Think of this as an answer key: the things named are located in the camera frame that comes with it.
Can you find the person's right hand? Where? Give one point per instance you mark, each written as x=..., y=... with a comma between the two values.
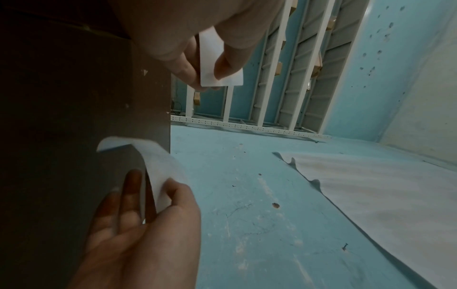
x=200, y=25

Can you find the person's left hand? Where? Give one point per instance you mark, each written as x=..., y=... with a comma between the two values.
x=142, y=254

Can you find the white rectangular label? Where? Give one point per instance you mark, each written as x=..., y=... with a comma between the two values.
x=210, y=59

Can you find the white paper strip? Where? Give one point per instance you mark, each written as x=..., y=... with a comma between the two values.
x=159, y=161

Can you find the small cardboard box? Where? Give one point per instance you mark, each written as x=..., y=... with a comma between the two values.
x=279, y=68
x=197, y=98
x=332, y=23
x=317, y=69

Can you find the white metal shelf rack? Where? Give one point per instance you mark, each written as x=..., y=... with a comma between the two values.
x=303, y=93

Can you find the dark brown board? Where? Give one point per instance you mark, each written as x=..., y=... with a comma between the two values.
x=60, y=118

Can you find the small black screw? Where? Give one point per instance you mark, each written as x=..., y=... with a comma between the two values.
x=345, y=248

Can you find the large white sheet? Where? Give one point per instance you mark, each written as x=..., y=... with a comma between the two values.
x=378, y=203

